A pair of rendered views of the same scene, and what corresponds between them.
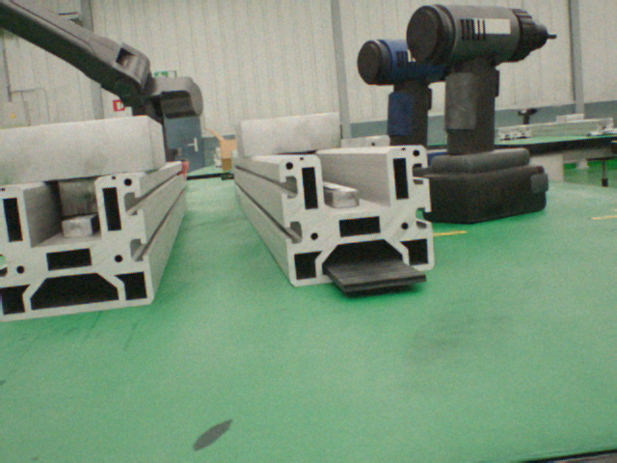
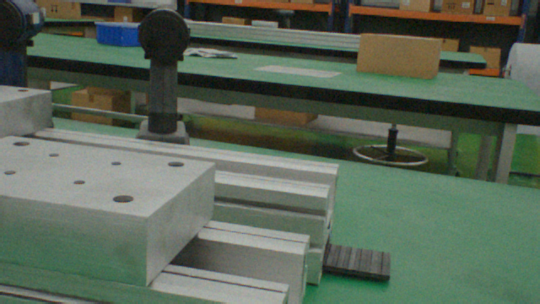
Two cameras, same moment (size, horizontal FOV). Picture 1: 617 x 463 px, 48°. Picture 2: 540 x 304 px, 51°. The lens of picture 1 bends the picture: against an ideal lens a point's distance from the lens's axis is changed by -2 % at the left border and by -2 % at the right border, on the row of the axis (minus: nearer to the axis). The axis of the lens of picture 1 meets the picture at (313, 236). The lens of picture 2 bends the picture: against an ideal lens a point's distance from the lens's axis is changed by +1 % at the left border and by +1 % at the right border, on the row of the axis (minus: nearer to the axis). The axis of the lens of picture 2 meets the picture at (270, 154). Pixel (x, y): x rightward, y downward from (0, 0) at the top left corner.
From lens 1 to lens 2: 59 cm
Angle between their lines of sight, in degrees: 69
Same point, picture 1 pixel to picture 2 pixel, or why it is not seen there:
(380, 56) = (16, 19)
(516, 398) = not seen: outside the picture
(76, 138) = (188, 202)
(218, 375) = not seen: outside the picture
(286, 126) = (16, 109)
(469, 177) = not seen: hidden behind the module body
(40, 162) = (170, 241)
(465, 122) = (174, 107)
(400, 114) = (17, 75)
